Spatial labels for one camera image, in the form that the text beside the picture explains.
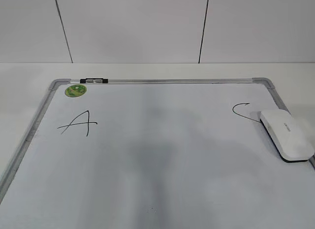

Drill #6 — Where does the white board with aluminium frame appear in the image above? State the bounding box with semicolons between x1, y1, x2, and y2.
0;78;315;229

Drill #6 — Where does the white board eraser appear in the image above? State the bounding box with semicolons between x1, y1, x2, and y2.
260;109;315;162

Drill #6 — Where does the round green sticker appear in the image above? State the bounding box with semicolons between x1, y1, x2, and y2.
65;84;87;98

